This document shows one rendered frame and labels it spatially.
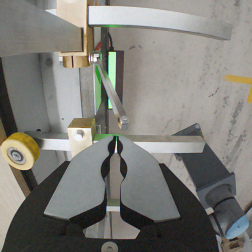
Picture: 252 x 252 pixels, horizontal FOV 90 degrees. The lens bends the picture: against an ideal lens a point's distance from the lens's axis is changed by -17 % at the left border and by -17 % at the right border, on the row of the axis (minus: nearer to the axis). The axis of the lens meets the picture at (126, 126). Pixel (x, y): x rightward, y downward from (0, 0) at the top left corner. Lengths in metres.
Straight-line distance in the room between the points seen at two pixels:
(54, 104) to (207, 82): 1.12
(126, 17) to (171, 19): 0.07
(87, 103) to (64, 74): 0.14
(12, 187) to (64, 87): 0.35
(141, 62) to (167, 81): 0.24
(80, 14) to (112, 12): 0.05
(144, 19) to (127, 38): 0.86
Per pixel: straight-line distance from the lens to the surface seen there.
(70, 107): 0.57
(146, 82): 1.16
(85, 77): 0.44
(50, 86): 0.57
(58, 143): 0.35
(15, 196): 0.50
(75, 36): 0.23
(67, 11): 0.28
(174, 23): 0.28
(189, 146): 0.36
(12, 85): 0.45
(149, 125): 1.29
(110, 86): 0.16
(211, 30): 0.31
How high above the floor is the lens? 1.13
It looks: 63 degrees down
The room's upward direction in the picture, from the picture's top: 177 degrees clockwise
